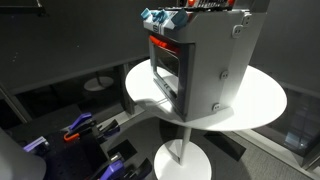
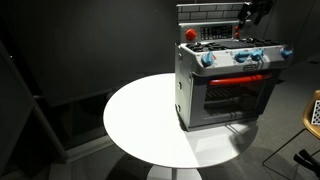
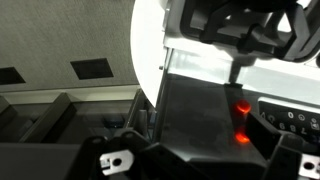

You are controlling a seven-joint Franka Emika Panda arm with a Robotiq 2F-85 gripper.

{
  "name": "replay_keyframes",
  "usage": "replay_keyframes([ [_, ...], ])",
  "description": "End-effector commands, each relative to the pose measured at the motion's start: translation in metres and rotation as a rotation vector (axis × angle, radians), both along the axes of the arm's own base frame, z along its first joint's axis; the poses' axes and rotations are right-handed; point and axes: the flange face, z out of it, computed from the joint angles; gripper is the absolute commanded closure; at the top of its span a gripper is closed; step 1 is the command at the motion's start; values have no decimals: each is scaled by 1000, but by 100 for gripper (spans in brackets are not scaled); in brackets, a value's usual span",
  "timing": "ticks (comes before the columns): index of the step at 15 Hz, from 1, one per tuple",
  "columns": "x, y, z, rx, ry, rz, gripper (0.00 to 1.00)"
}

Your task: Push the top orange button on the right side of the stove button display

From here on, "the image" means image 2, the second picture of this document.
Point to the grey toy stove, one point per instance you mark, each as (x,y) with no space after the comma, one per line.
(193,100)

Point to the blue stove knob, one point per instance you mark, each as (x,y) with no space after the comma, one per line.
(208,59)
(242,56)
(286,52)
(257,54)

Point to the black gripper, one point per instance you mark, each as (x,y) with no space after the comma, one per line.
(263,5)

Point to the red round stove knob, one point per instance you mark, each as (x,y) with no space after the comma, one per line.
(191,34)

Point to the dark slanted metal frame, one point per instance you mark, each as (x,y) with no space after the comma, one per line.
(36,110)

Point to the white table pedestal base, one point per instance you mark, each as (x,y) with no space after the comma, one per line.
(173,173)

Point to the orange stove button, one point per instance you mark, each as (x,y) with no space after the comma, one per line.
(236,34)
(236,28)

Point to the black stove button display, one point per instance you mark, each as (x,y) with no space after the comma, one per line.
(216,32)

